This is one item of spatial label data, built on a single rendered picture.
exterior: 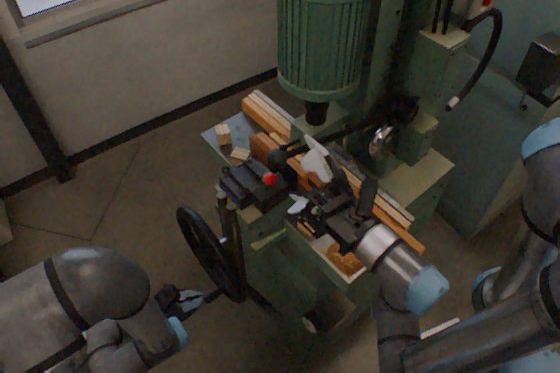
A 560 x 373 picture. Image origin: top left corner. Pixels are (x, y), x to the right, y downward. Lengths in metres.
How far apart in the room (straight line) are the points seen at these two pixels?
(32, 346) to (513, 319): 0.59
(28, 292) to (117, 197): 1.76
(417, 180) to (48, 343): 1.02
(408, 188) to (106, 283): 0.89
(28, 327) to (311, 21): 0.63
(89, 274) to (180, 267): 1.43
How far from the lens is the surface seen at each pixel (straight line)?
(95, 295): 0.60
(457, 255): 2.15
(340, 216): 0.72
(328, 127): 0.99
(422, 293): 0.66
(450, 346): 0.61
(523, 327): 0.54
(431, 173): 1.31
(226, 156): 1.15
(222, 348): 1.84
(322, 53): 0.78
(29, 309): 0.61
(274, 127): 1.16
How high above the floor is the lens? 1.75
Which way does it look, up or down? 49 degrees down
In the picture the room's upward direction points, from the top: straight up
